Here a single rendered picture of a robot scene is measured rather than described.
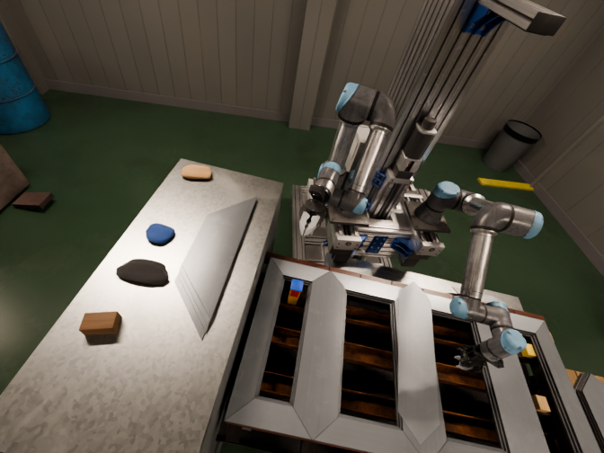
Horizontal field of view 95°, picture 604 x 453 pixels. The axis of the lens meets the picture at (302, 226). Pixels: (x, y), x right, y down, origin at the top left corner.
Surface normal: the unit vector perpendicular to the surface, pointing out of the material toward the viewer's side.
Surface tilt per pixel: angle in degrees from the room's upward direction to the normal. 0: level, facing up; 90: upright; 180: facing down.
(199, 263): 0
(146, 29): 90
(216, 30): 90
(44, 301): 0
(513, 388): 0
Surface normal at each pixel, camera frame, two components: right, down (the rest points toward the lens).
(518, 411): 0.17, -0.63
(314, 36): 0.04, 0.77
